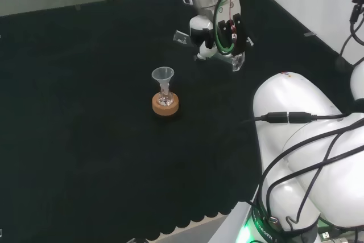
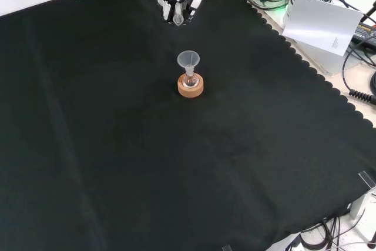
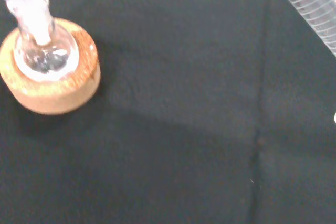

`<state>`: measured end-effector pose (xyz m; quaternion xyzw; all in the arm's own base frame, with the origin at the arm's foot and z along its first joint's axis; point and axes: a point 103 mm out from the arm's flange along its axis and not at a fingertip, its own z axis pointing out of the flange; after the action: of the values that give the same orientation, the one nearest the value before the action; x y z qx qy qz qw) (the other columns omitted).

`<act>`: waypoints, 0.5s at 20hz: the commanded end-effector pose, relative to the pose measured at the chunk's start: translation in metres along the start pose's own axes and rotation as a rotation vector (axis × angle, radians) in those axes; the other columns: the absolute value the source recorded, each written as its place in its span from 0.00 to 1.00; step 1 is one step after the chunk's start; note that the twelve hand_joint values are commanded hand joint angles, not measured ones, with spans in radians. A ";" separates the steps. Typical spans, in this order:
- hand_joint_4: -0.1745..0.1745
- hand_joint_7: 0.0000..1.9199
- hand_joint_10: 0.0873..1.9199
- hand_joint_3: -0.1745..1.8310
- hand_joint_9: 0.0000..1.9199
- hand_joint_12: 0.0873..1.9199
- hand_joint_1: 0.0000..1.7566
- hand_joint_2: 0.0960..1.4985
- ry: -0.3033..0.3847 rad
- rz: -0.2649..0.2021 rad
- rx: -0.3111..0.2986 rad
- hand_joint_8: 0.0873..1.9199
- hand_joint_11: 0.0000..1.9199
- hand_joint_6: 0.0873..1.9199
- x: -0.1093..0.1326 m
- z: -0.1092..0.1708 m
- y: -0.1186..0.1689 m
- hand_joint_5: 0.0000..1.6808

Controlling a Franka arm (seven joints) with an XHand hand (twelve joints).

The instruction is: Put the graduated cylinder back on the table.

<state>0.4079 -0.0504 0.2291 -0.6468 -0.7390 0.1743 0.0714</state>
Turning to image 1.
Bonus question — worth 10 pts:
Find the green cable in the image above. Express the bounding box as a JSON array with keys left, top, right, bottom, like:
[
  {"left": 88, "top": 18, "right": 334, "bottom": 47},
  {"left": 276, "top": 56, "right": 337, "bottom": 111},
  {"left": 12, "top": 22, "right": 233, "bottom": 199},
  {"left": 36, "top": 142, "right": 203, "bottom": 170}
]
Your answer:
[{"left": 213, "top": 0, "right": 257, "bottom": 56}]

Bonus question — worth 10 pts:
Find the clear round-bottom flask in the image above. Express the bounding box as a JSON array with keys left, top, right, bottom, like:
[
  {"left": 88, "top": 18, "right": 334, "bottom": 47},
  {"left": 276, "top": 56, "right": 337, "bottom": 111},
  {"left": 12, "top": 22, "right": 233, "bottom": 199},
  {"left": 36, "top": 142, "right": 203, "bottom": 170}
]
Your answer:
[{"left": 158, "top": 82, "right": 175, "bottom": 107}]

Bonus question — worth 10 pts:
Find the clear glass graduated cylinder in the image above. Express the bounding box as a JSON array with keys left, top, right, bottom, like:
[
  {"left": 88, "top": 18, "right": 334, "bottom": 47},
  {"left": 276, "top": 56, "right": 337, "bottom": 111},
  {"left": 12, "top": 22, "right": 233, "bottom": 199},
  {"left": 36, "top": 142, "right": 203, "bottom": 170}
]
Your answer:
[{"left": 172, "top": 30, "right": 245, "bottom": 72}]

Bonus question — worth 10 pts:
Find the black plug cable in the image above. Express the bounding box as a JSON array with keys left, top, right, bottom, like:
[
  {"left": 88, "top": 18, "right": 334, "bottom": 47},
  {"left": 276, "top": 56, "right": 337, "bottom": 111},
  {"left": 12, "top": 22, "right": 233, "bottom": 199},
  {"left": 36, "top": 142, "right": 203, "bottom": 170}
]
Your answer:
[{"left": 241, "top": 111, "right": 364, "bottom": 126}]

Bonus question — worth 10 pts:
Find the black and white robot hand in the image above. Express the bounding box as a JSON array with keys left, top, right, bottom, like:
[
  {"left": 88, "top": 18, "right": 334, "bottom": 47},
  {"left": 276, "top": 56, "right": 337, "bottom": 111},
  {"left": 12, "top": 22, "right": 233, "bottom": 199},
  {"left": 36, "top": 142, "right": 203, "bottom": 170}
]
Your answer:
[{"left": 189, "top": 0, "right": 254, "bottom": 61}]

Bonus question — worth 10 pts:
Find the brown cork ring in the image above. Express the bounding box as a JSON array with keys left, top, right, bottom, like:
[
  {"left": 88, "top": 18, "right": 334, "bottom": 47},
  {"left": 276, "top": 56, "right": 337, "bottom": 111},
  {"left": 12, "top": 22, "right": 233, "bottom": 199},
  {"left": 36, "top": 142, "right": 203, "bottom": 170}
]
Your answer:
[{"left": 151, "top": 92, "right": 180, "bottom": 117}]

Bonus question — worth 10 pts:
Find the clear plastic funnel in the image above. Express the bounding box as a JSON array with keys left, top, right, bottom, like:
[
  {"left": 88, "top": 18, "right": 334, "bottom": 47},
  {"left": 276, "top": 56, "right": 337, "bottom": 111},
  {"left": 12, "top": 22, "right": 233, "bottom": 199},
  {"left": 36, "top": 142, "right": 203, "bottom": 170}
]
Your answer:
[{"left": 151, "top": 67, "right": 175, "bottom": 92}]

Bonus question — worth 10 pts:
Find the black table cloth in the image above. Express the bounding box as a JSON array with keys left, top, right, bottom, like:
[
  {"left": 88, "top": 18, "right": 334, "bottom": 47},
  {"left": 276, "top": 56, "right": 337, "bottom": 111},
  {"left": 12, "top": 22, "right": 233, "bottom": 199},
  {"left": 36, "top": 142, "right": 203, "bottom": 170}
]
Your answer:
[{"left": 0, "top": 0, "right": 355, "bottom": 241}]

